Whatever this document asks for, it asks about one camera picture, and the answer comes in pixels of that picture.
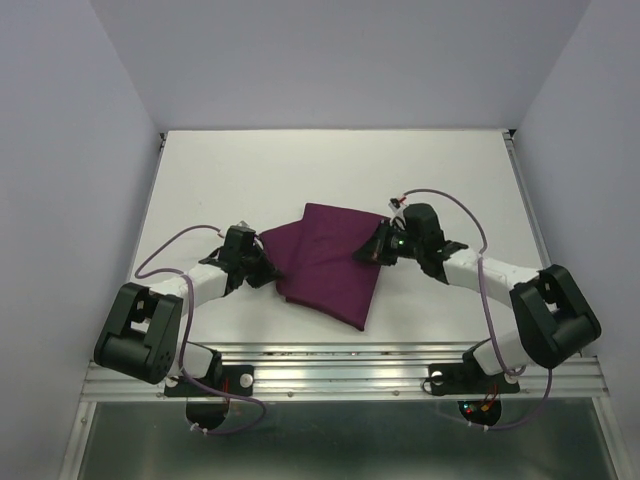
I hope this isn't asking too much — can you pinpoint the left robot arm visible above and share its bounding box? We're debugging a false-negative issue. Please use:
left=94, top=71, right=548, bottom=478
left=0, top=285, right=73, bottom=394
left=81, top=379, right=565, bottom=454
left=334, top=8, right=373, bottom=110
left=93, top=225, right=282, bottom=384

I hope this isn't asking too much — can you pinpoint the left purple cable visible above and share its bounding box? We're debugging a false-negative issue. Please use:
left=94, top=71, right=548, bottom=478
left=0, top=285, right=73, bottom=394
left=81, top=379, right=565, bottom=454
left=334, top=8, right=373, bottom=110
left=134, top=224, right=267, bottom=436

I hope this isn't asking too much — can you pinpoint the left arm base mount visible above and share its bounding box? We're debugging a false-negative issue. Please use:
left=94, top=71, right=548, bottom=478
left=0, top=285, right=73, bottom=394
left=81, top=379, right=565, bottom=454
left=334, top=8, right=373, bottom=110
left=163, top=364, right=263, bottom=436

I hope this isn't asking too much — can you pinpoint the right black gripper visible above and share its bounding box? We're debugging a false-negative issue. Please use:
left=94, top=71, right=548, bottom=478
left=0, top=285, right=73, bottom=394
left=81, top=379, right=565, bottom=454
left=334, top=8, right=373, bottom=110
left=351, top=219, right=424, bottom=266

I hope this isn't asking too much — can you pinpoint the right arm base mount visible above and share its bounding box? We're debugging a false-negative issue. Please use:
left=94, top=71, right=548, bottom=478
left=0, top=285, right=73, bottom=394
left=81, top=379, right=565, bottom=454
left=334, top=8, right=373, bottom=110
left=421, top=363, right=520, bottom=428

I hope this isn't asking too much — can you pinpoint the aluminium rail frame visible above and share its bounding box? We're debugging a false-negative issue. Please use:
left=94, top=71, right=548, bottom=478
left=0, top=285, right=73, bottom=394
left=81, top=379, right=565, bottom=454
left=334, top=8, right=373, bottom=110
left=61, top=129, right=634, bottom=479

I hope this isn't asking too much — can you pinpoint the purple cable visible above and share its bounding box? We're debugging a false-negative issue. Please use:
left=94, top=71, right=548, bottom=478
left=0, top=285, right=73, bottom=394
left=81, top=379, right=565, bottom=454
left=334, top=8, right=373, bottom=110
left=387, top=188, right=554, bottom=431
left=134, top=224, right=267, bottom=436

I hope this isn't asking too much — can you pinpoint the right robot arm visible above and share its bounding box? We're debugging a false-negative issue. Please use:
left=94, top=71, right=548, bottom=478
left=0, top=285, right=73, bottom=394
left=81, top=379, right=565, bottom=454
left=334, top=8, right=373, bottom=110
left=353, top=203, right=602, bottom=390

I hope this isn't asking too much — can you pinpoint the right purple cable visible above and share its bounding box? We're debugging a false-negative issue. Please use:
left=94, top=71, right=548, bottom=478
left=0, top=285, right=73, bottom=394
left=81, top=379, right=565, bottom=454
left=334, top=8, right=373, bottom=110
left=387, top=188, right=554, bottom=431

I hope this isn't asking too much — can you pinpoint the purple cloth drape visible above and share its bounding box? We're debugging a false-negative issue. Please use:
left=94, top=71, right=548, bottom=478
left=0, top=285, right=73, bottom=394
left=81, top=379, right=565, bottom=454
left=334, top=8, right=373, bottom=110
left=260, top=203, right=385, bottom=331

